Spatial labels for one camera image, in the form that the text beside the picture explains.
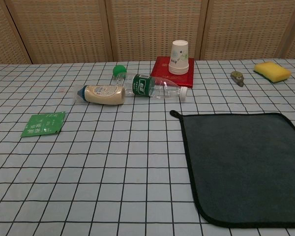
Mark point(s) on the clear green-label water bottle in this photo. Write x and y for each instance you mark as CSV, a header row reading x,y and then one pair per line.
x,y
140,84

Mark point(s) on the beige bottle with blue cap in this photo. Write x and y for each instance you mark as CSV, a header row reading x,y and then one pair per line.
x,y
105,94

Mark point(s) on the dark grey yellow cloth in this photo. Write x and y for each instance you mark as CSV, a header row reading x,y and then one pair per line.
x,y
241,162

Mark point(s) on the white floral paper cup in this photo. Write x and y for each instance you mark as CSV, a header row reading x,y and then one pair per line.
x,y
178,68
179,52

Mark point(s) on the blue checked tablecloth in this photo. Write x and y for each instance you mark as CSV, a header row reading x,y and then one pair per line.
x,y
113,172

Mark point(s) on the woven wooden folding screen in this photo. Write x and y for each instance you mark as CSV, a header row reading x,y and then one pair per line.
x,y
64,29

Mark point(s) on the red flat box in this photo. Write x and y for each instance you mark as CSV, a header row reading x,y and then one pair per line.
x,y
162,75

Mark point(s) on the green tea packet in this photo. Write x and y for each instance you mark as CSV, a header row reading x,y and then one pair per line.
x,y
43,124

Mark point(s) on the green ball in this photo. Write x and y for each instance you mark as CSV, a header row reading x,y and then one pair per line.
x,y
119,70

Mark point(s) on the yellow sponge with green pad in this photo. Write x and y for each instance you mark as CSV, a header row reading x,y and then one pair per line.
x,y
271,70

